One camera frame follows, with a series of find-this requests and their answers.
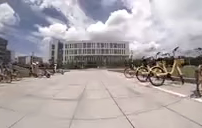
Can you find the white building with grid windows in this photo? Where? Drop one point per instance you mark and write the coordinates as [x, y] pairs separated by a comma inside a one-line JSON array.
[[95, 50]]

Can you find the grey slab pavement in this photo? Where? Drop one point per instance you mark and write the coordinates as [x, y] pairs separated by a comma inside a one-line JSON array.
[[89, 100]]

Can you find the group of parked scooters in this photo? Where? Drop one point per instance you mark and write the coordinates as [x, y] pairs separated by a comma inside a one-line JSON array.
[[45, 72]]

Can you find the low grey building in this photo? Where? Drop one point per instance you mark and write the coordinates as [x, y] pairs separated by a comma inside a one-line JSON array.
[[25, 60]]

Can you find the green grass lawn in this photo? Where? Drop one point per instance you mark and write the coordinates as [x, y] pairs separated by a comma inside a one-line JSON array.
[[189, 71]]

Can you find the row of dark trees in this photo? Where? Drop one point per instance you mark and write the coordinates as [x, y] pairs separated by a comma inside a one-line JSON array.
[[192, 61]]

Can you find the row of parked bicycles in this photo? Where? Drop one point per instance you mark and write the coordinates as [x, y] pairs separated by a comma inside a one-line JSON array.
[[2, 75]]

